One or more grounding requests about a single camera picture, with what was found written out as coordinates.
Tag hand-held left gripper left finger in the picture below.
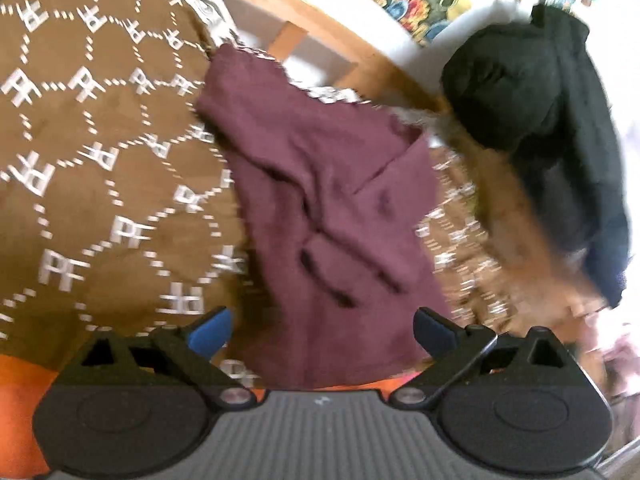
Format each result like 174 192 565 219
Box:
64 306 257 409

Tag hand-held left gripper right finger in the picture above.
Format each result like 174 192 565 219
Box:
389 306 582 409

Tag purple long-sleeved sweater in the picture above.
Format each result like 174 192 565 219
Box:
195 42 457 392

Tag pale pink cloth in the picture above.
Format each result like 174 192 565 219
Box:
594 310 640 403

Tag orange pink cloth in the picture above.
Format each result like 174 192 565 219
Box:
0 352 432 480

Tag brown printed blanket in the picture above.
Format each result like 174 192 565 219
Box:
0 0 613 377

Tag black puffy jacket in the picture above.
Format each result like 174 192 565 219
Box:
440 4 632 307

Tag colourful printed fabric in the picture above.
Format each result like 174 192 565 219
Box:
367 0 484 49

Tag wooden bed frame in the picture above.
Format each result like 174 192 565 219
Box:
145 0 453 117

